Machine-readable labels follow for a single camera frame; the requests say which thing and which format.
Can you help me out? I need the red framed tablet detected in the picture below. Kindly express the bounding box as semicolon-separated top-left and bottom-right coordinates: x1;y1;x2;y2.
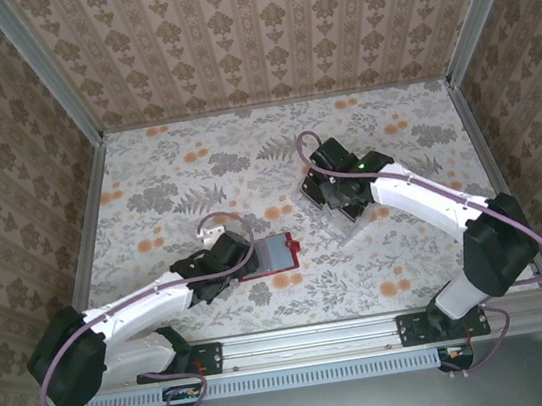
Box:
232;228;306;283

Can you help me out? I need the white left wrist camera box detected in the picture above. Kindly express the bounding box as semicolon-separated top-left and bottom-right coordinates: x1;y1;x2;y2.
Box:
197;224;227;247

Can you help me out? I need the white slotted cable duct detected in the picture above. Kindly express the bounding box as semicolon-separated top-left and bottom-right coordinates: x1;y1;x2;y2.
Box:
68;344;444;406

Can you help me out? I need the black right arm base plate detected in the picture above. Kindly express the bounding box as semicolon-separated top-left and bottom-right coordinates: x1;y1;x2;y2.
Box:
395;302;493;350

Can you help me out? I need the black slotted holder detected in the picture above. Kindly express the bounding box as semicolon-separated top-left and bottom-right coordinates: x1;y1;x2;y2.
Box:
293;160;394;254

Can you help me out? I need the black credit card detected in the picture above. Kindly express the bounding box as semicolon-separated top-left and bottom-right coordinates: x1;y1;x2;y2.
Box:
298;170;329;208
341;202;371;224

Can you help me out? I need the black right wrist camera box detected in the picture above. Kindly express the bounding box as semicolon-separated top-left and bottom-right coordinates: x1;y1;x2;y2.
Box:
306;133;363;181

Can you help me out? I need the aluminium mounting rail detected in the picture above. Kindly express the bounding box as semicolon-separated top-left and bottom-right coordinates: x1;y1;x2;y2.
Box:
188;289;542;382

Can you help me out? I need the black connector board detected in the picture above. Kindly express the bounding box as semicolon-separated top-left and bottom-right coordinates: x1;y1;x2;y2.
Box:
161;382;205;406
436;341;478;375

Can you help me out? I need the aluminium table side rail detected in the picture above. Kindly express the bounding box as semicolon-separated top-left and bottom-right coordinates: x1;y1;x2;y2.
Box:
445;70;542;299
43;134;134;346

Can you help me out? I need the aluminium frame post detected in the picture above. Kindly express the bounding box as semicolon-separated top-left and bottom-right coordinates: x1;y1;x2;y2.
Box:
433;0;542;88
0;0;108;157

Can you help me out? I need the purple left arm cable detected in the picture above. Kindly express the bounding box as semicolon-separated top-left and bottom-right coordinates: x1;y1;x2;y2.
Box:
17;208;280;406

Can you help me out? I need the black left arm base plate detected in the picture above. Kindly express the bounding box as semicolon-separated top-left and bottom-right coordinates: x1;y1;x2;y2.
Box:
132;339;226;387

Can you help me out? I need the floral patterned table cover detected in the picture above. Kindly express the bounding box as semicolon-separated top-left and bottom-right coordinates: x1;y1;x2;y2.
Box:
61;69;542;356

